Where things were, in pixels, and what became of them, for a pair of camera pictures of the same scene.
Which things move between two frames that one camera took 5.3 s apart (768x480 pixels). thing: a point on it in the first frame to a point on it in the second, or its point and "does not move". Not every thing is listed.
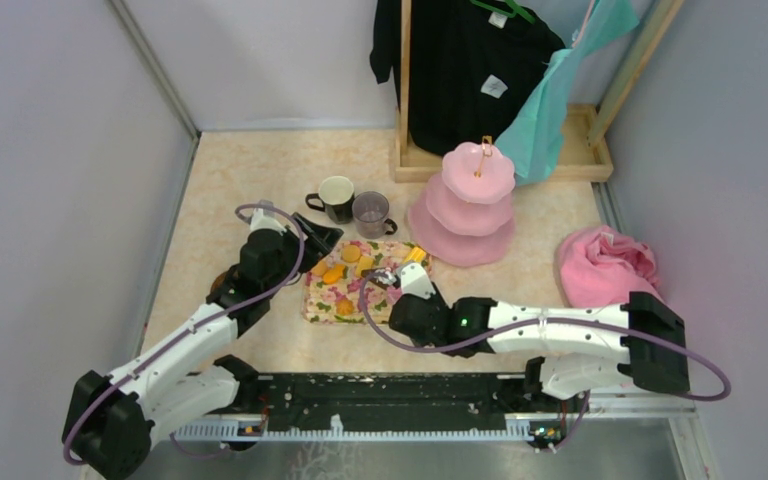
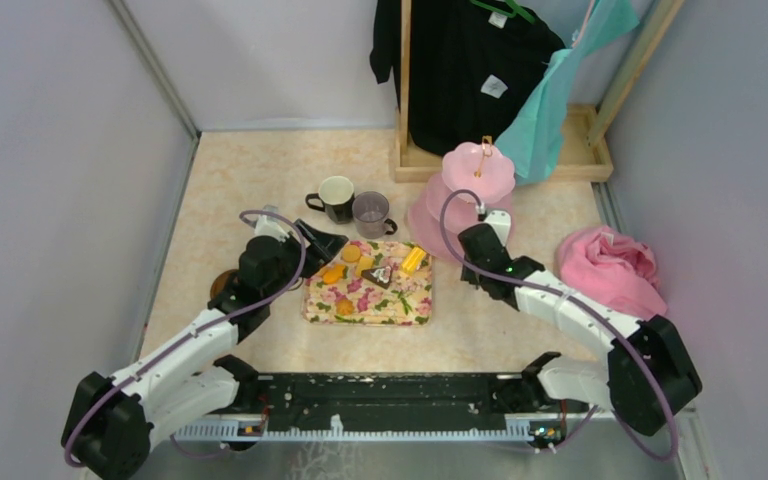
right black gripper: (436, 299) to (469, 276)
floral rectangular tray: (336, 291) does not move
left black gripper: (321, 239) does not move
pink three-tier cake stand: (465, 215) does not move
